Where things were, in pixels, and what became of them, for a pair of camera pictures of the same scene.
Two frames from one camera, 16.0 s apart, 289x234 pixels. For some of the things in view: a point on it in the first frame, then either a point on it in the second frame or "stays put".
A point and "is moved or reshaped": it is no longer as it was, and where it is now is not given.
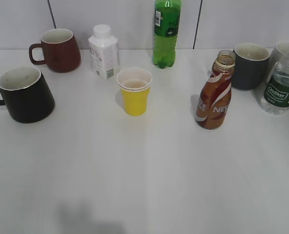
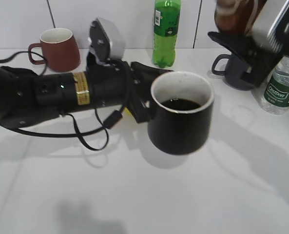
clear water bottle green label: [281, 94] stays put
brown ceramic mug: [61, 50] stays put
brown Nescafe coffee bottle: [215, 99] to [236, 16]
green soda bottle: [166, 18] stays put
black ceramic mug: [25, 93] is moved or reshaped
